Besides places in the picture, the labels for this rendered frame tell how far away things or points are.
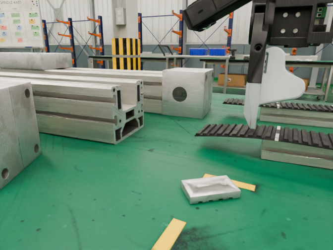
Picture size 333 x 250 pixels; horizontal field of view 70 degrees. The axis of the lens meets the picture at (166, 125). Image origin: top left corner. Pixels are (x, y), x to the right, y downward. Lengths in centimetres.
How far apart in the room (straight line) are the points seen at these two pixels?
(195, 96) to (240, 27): 769
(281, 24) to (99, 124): 26
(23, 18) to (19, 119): 600
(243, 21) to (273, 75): 787
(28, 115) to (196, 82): 30
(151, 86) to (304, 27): 31
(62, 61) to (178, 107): 37
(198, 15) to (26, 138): 25
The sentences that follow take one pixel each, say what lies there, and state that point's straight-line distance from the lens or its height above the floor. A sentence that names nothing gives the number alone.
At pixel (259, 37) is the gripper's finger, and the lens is 28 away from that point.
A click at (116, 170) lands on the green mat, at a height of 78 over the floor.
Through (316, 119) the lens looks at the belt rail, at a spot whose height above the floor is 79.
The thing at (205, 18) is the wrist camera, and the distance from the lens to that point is 32.
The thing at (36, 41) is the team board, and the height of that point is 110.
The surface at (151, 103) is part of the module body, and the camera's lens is 52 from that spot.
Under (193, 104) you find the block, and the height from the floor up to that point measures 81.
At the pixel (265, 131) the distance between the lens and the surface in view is 34.
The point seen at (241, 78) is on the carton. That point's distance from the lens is 531.
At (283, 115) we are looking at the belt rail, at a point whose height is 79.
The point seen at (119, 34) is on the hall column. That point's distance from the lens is 401.
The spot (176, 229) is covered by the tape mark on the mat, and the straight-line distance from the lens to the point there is 20.
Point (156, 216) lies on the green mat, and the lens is 21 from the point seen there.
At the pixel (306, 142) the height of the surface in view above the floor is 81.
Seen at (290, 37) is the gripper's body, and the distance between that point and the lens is 31.
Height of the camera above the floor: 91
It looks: 17 degrees down
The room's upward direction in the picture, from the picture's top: 1 degrees clockwise
